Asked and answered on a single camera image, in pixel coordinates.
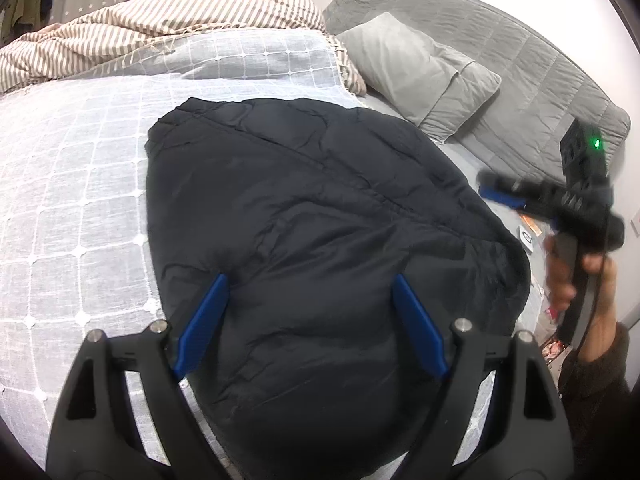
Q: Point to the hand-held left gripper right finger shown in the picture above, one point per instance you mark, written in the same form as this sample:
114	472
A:
420	325

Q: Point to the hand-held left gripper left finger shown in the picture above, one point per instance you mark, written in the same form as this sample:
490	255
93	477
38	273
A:
202	325

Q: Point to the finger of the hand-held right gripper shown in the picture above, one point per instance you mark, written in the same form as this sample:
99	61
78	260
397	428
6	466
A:
500	192

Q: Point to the black puffer jacket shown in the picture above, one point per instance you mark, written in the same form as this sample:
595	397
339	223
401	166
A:
325	220

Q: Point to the person's right forearm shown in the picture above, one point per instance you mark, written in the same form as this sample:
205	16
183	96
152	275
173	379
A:
600	400

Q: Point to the person's right hand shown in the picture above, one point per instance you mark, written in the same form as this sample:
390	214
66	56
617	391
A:
560	285

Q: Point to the small orange item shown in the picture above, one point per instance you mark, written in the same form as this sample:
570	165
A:
529	220

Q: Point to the small white packet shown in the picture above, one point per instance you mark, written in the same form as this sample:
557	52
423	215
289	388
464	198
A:
527	240

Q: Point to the pink patterned cloth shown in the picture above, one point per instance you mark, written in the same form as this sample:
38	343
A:
554	340

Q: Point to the grey quilted headboard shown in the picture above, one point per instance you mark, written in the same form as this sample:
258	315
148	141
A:
500	45

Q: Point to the grey pillow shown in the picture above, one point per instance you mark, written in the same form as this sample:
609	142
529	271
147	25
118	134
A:
415	70

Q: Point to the blue white checkered blanket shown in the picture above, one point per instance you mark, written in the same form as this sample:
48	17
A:
75	185

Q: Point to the striped beige duvet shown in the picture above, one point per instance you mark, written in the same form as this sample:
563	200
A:
150	20

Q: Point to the olive hanging garment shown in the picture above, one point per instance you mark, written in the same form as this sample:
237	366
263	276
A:
22	2

